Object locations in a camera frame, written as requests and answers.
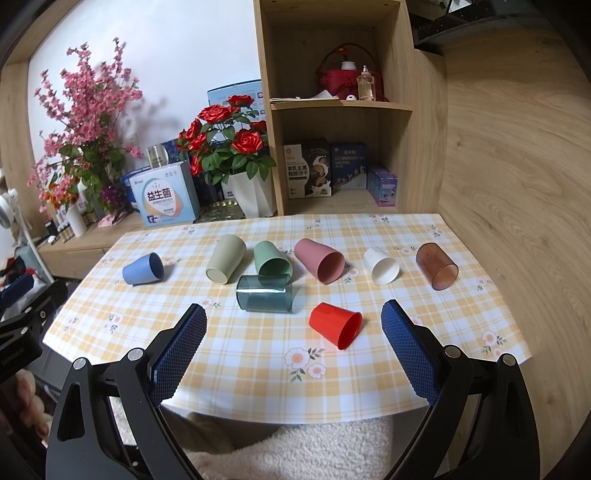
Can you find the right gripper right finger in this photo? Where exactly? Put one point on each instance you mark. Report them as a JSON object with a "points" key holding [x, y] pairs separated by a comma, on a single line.
{"points": [[503, 425]]}

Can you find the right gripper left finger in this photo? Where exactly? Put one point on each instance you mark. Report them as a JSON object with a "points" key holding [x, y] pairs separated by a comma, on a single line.
{"points": [[108, 423]]}

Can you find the brown translucent cup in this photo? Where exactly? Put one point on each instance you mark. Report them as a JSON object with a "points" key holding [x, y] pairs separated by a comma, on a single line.
{"points": [[436, 265]]}

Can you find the red plastic cup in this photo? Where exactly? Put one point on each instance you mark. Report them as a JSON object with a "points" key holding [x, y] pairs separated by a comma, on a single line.
{"points": [[337, 325]]}

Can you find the blue plastic cup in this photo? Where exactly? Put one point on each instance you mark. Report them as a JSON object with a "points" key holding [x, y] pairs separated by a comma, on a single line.
{"points": [[145, 270]]}

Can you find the white plastic cup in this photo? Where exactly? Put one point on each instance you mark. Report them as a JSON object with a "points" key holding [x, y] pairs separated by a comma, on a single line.
{"points": [[382, 267]]}

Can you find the pink plastic cup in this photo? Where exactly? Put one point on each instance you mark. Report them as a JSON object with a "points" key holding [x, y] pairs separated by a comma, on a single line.
{"points": [[323, 262]]}

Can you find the teal translucent cup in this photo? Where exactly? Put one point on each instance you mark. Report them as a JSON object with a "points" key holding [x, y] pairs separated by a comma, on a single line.
{"points": [[265, 293]]}

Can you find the beige plastic cup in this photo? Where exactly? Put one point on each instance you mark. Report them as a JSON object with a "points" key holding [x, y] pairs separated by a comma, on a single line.
{"points": [[227, 255]]}

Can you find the green plastic cup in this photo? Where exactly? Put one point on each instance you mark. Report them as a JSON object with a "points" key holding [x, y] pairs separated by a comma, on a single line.
{"points": [[270, 260]]}

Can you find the person's hand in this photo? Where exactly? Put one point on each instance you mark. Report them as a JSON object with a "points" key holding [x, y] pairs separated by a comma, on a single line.
{"points": [[23, 406]]}

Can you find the low wooden cabinet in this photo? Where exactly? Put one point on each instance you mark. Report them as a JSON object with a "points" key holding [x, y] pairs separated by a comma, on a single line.
{"points": [[99, 256]]}

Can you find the white fluffy cushion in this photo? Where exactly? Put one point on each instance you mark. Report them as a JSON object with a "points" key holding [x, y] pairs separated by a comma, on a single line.
{"points": [[351, 450]]}

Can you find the white ribbed vase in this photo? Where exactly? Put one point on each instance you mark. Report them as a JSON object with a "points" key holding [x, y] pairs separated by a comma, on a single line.
{"points": [[76, 221]]}

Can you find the blue white carton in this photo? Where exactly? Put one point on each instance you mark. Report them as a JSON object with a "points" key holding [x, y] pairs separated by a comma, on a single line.
{"points": [[126, 180]]}

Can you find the pink blossom arrangement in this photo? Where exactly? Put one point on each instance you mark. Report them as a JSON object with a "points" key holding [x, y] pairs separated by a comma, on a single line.
{"points": [[85, 149]]}

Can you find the light blue probiotic box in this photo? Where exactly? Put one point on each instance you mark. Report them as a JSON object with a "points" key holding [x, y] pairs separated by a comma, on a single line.
{"points": [[166, 195]]}

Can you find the yellow plaid tablecloth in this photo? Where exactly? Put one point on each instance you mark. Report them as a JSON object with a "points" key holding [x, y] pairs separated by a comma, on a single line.
{"points": [[272, 367]]}

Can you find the silver blue box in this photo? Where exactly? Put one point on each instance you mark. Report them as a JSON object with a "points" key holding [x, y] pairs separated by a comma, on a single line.
{"points": [[163, 154]]}

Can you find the gold decorative tray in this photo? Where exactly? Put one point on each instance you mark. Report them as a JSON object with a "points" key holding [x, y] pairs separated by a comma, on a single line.
{"points": [[220, 211]]}

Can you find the purple small box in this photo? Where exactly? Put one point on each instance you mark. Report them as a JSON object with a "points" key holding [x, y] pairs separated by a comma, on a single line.
{"points": [[382, 185]]}

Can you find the white faceted vase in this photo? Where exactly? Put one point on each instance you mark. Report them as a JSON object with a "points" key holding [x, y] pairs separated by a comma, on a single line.
{"points": [[255, 196]]}

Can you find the red rose bouquet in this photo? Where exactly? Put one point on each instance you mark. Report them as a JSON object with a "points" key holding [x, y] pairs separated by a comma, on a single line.
{"points": [[226, 140]]}

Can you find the dark blue box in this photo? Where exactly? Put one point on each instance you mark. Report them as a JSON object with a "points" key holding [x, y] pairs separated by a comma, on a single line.
{"points": [[349, 166]]}

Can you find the wooden shelf unit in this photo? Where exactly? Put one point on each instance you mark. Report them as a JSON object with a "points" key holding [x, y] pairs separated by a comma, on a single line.
{"points": [[406, 133]]}

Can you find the black white food box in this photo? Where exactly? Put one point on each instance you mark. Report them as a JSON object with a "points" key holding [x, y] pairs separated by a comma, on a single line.
{"points": [[308, 169]]}

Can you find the tall blue white box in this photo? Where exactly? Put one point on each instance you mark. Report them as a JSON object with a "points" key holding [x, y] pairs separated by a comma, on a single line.
{"points": [[252, 88]]}

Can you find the glass perfume bottle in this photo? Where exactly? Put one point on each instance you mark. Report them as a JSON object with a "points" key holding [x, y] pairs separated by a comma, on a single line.
{"points": [[366, 85]]}

